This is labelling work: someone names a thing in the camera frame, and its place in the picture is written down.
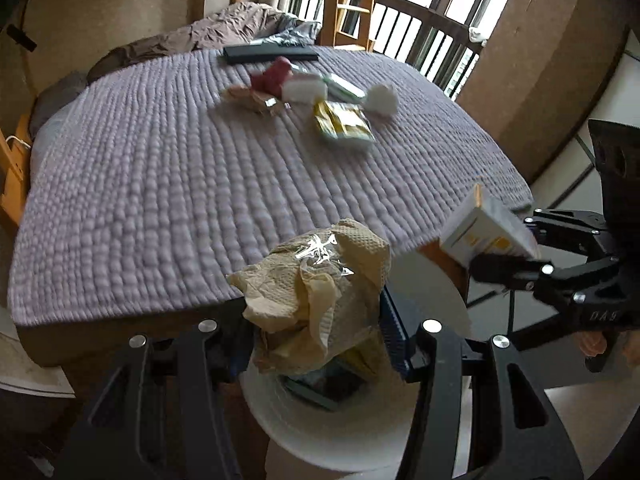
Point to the white tape roll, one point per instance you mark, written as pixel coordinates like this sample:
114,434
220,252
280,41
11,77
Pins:
304,89

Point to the lavender quilted bed cover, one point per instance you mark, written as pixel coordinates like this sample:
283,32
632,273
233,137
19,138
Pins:
157,187

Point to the yellow snack packet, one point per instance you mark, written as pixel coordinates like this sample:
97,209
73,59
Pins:
343,123

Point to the small white yellow carton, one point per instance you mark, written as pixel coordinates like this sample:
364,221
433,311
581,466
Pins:
483,225

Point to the wooden bunk ladder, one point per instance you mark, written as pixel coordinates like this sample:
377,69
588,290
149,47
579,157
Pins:
350,2

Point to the white plastic bag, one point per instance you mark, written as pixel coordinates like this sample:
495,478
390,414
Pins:
381,99

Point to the white round trash bin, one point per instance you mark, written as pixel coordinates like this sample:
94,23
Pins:
366,436

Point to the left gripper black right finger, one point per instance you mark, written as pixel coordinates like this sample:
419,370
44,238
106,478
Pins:
474,396

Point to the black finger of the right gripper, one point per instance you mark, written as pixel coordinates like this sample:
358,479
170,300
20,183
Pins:
548,282
569,230

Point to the black balcony railing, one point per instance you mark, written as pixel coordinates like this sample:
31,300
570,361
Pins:
438,47

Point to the grey crumpled clothing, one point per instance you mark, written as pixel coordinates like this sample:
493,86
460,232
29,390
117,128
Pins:
288,30

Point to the black flat case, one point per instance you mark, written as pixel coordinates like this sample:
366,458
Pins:
261,53

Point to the grey pillow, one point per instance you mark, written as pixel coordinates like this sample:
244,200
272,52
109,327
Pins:
54,98

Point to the wooden bed frame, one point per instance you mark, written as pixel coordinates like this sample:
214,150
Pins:
15,161

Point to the brown rumpled duvet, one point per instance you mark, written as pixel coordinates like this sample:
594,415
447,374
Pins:
238,23

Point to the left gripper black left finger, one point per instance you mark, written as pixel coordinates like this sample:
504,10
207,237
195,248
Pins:
159,413

